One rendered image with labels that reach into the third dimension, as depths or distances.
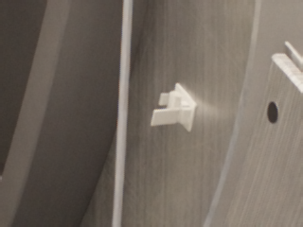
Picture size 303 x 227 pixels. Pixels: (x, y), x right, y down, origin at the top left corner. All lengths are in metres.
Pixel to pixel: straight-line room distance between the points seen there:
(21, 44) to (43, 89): 0.88
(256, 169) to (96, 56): 0.15
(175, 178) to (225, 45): 0.09
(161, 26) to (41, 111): 0.08
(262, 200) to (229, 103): 0.07
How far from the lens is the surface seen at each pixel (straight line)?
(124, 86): 0.96
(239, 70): 0.92
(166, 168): 0.99
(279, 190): 0.87
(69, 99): 1.01
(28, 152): 1.03
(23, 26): 1.90
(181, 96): 0.97
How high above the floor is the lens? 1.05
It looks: 6 degrees down
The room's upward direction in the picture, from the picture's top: 1 degrees clockwise
